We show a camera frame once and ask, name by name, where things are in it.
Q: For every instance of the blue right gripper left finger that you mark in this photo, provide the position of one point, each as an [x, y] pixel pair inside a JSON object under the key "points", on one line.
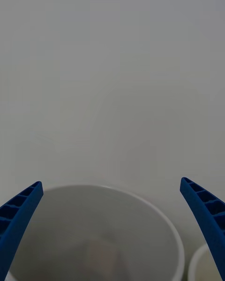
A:
{"points": [[18, 217]]}

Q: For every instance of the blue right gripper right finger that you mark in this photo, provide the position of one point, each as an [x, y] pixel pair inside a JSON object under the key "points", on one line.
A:
{"points": [[206, 215]]}

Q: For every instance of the yellow-green plastic waste bin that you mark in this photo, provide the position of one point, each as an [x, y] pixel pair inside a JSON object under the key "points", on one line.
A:
{"points": [[201, 264]]}

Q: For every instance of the grey plastic waste bin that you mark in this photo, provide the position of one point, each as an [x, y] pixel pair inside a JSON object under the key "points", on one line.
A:
{"points": [[98, 227]]}

